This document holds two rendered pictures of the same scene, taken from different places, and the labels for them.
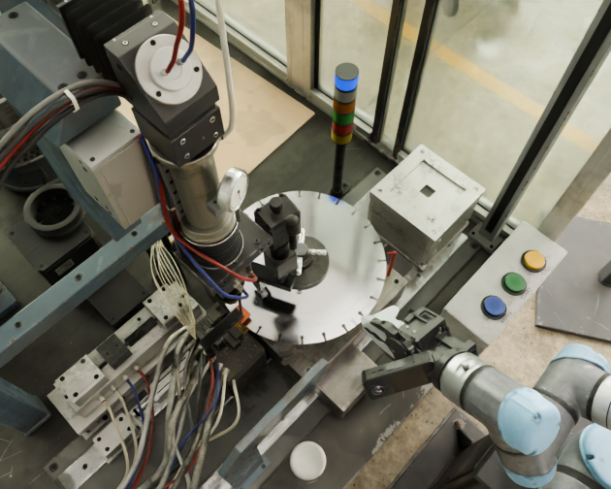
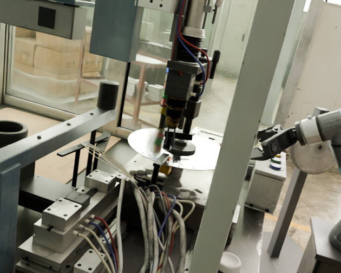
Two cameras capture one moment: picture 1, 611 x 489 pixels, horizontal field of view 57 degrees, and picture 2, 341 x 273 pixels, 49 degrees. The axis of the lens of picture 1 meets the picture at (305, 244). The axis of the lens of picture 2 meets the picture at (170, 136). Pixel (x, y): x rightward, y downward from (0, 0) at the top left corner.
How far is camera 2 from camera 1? 96 cm
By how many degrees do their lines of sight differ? 48
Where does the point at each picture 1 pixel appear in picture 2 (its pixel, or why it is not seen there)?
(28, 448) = not seen: outside the picture
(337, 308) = (211, 158)
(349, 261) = (203, 146)
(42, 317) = (55, 135)
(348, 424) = (235, 245)
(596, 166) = (287, 98)
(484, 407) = (332, 118)
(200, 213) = (200, 13)
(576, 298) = (265, 266)
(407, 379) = (284, 141)
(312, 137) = (125, 146)
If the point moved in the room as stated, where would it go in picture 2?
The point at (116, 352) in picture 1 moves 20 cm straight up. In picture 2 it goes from (82, 197) to (92, 121)
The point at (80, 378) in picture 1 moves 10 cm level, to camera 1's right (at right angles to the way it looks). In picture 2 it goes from (64, 208) to (106, 204)
